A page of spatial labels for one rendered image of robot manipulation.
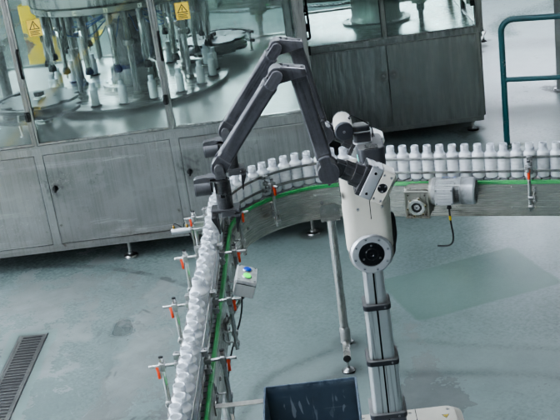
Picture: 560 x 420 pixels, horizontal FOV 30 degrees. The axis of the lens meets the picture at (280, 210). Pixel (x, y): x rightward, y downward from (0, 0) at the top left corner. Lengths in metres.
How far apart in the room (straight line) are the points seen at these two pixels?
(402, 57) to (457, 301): 3.15
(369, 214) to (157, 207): 3.40
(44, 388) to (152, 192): 1.77
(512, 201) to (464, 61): 3.90
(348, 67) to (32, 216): 2.99
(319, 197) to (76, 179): 2.37
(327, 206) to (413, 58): 3.72
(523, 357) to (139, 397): 1.99
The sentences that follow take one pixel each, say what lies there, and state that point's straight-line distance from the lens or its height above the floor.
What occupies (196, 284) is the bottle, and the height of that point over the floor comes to 1.18.
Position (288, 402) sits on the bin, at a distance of 3.59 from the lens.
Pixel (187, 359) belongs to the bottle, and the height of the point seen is 1.16.
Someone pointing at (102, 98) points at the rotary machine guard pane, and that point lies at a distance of 6.92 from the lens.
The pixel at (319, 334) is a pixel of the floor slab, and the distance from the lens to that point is 5.88.
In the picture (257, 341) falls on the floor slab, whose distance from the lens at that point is 5.90.
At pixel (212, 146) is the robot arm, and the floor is 1.56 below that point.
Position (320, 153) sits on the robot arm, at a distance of 3.62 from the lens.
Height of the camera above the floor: 2.74
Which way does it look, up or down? 21 degrees down
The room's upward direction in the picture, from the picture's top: 8 degrees counter-clockwise
